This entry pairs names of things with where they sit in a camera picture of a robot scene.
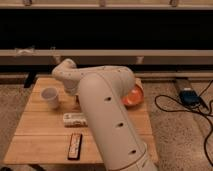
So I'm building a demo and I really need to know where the dark snack bar packet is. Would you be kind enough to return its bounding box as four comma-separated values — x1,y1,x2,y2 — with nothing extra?
68,133,83,160

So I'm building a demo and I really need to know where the orange bowl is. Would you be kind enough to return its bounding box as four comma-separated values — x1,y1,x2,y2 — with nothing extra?
122,84,144,107

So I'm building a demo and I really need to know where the black cable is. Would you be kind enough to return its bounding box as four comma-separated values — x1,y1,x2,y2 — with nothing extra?
154,79,213,168

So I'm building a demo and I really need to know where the white plastic cup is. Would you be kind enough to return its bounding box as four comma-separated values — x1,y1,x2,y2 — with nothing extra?
40,87,59,109

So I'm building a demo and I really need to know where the wooden table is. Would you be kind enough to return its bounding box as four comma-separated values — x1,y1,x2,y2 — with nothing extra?
3,77,159,166

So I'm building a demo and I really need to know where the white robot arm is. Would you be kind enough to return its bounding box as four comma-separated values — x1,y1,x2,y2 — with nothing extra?
52,59,158,171

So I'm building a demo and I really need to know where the white labelled bottle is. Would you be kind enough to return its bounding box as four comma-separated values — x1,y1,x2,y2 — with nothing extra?
63,113,88,127

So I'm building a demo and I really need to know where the blue power box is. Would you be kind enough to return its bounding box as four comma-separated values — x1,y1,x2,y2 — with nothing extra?
179,89,199,106

